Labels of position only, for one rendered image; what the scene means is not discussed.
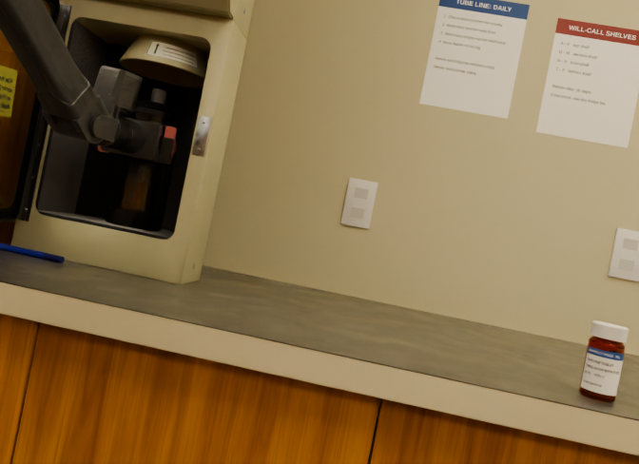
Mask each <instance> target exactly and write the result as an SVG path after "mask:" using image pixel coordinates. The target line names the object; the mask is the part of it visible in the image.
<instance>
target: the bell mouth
mask: <svg viewBox="0 0 639 464"><path fill-rule="evenodd" d="M119 63H120V64H121V65H122V66H123V67H124V68H126V69H128V70H130V71H132V72H135V73H137V74H139V75H142V76H145V77H147V78H150V79H153V80H156V81H160V82H164V83H168V84H171V85H176V86H181V87H194V88H203V84H204V79H205V74H206V69H207V60H206V56H205V53H204V52H203V51H202V50H200V49H199V48H196V47H194V46H192V45H190V44H188V43H185V42H183V41H180V40H176V39H173V38H169V37H164V36H160V35H153V34H141V35H138V36H137V38H136V39H135V40H134V42H133V43H132V44H131V46H130V47H129V48H128V49H127V51H126V52H125V54H124V55H123V56H122V58H121V59H120V60H119Z"/></svg>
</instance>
